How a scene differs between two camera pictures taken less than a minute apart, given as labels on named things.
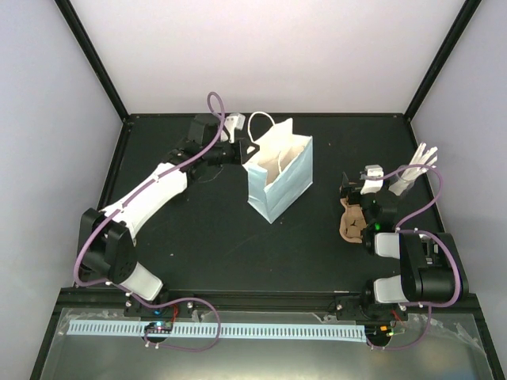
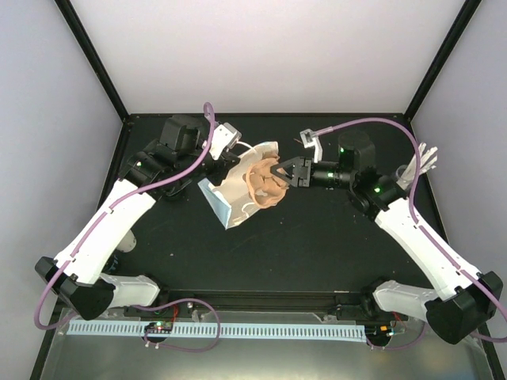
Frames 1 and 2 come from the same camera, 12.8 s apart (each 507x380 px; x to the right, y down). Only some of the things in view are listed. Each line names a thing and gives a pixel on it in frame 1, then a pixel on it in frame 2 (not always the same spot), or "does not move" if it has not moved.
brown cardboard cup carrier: x=352 y=222 to x=266 y=188
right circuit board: x=379 y=332 does not move
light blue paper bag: x=281 y=169 to x=231 y=200
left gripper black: x=241 y=157 to x=228 y=161
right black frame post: x=447 y=46 does not move
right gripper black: x=353 y=189 to x=303 y=172
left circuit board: x=159 y=328 does not move
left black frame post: x=78 y=32 does not move
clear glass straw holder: x=405 y=180 does not move
